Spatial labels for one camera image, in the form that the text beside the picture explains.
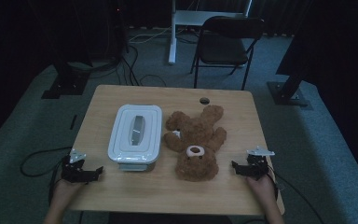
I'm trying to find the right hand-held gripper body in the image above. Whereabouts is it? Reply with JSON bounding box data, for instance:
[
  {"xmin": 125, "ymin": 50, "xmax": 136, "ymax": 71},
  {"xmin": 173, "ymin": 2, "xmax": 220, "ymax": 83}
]
[{"xmin": 246, "ymin": 147, "xmax": 276, "ymax": 181}]

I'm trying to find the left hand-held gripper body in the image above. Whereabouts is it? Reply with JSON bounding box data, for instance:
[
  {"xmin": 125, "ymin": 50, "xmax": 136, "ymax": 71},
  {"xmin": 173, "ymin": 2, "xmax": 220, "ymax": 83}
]
[{"xmin": 61, "ymin": 148, "xmax": 91, "ymax": 184}]

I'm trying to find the translucent brown storage box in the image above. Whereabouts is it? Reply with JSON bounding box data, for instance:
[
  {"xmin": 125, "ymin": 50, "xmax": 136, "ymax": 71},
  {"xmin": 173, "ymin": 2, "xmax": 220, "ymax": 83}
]
[{"xmin": 117, "ymin": 158, "xmax": 158, "ymax": 173}]

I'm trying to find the brown teddy bear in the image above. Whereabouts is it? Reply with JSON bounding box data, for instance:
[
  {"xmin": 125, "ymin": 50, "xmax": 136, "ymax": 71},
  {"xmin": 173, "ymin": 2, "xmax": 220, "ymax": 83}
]
[{"xmin": 162, "ymin": 105, "xmax": 227, "ymax": 183}]

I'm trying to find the white container lid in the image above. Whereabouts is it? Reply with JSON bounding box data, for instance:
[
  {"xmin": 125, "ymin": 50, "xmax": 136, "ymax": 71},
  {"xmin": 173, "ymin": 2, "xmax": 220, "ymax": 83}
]
[{"xmin": 106, "ymin": 104, "xmax": 163, "ymax": 165}]

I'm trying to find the person's left hand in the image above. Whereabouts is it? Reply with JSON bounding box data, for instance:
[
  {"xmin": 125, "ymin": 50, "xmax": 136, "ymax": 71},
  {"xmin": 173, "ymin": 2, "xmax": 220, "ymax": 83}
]
[{"xmin": 49, "ymin": 178, "xmax": 86, "ymax": 213}]

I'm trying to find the person's right hand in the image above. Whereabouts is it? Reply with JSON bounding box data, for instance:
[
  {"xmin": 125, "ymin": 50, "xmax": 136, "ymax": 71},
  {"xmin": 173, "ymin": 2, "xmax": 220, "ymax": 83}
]
[{"xmin": 246, "ymin": 175, "xmax": 278, "ymax": 208}]

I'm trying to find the black metal stand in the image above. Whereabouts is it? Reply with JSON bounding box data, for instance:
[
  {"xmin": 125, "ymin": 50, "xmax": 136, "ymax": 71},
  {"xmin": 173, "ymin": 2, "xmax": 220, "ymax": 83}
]
[
  {"xmin": 41, "ymin": 0, "xmax": 91, "ymax": 100},
  {"xmin": 267, "ymin": 31, "xmax": 313, "ymax": 110}
]

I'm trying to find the person's dark clothing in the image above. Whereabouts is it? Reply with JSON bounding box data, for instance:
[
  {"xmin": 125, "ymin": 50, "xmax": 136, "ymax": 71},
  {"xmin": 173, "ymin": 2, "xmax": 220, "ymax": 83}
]
[{"xmin": 107, "ymin": 212, "xmax": 232, "ymax": 224}]

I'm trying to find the black folding chair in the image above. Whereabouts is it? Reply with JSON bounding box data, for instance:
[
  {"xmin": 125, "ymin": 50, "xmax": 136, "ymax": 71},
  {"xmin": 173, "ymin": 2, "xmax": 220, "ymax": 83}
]
[{"xmin": 189, "ymin": 16, "xmax": 266, "ymax": 91}]

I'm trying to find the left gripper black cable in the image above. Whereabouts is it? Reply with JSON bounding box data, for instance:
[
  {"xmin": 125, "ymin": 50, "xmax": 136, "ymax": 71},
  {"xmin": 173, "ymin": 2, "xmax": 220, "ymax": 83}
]
[{"xmin": 20, "ymin": 146, "xmax": 73, "ymax": 207}]

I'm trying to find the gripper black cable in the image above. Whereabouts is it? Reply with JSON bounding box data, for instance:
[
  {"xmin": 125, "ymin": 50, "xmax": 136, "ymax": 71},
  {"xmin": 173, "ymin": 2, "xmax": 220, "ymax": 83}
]
[
  {"xmin": 268, "ymin": 172, "xmax": 324, "ymax": 224},
  {"xmin": 20, "ymin": 146, "xmax": 73, "ymax": 207}
]

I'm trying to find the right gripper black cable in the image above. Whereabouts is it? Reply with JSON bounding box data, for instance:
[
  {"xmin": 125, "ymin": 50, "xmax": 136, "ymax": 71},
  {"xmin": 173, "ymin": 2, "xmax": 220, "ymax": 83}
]
[{"xmin": 268, "ymin": 172, "xmax": 324, "ymax": 224}]

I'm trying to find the black floor cable bundle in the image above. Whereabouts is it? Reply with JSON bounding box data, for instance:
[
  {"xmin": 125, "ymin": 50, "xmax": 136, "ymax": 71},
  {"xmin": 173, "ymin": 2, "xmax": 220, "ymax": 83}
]
[{"xmin": 87, "ymin": 45, "xmax": 169, "ymax": 88}]

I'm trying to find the white floor cable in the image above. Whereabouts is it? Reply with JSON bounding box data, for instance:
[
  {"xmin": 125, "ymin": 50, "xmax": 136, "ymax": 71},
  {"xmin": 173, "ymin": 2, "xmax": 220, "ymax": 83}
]
[{"xmin": 128, "ymin": 27, "xmax": 172, "ymax": 44}]

